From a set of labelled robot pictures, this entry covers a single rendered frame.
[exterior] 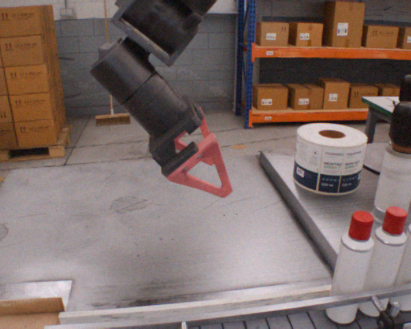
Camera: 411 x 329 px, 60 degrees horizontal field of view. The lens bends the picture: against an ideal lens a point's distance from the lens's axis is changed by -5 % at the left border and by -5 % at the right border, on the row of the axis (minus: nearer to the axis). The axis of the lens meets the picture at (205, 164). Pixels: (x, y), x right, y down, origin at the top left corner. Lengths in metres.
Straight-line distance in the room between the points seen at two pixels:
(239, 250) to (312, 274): 0.18
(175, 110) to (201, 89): 4.56
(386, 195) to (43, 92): 3.11
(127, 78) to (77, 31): 4.53
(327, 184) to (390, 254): 0.47
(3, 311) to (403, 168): 0.90
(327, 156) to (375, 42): 3.83
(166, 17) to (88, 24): 4.51
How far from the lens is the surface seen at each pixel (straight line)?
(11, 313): 0.83
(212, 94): 5.02
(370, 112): 2.66
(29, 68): 3.59
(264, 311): 0.59
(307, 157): 1.07
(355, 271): 0.63
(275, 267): 0.88
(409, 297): 0.75
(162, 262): 0.88
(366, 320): 0.73
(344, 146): 1.05
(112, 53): 0.41
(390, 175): 0.95
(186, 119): 0.41
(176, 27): 0.40
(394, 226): 0.63
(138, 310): 0.66
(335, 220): 0.98
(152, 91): 0.41
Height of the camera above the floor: 1.38
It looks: 24 degrees down
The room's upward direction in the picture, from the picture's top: straight up
